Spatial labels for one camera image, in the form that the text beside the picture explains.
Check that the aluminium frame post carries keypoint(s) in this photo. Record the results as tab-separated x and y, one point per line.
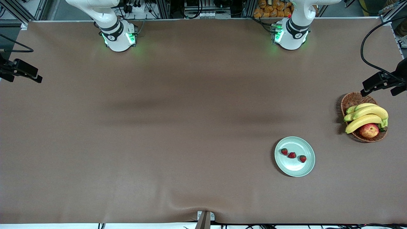
163	8
247	8

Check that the red strawberry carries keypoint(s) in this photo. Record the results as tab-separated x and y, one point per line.
302	158
284	151
292	155

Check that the brown wicker basket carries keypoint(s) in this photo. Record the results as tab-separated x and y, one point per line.
354	99

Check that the red yellow apple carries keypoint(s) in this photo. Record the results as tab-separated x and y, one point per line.
369	130

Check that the grey metal table clamp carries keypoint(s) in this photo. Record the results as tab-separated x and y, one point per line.
204	220

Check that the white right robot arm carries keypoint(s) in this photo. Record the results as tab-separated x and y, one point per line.
117	38

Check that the pile of orange bread rolls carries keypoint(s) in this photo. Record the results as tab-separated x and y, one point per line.
270	9

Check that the greenish yellow banana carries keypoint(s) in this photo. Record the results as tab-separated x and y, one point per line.
357	107

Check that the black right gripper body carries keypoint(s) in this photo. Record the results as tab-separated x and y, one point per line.
3	70

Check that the white socket strip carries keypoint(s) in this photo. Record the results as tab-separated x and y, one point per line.
211	14

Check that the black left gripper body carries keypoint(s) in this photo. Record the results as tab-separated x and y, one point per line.
401	75

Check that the aluminium frame profile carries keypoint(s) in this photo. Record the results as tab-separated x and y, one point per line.
392	14
14	11

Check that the pale green round plate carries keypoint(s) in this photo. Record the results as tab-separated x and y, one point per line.
294	168

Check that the brown table cloth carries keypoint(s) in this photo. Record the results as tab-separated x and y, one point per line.
159	175

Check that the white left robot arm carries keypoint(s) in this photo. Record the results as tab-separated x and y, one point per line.
295	31

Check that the white power strip with plugs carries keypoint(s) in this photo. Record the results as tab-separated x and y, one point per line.
140	8

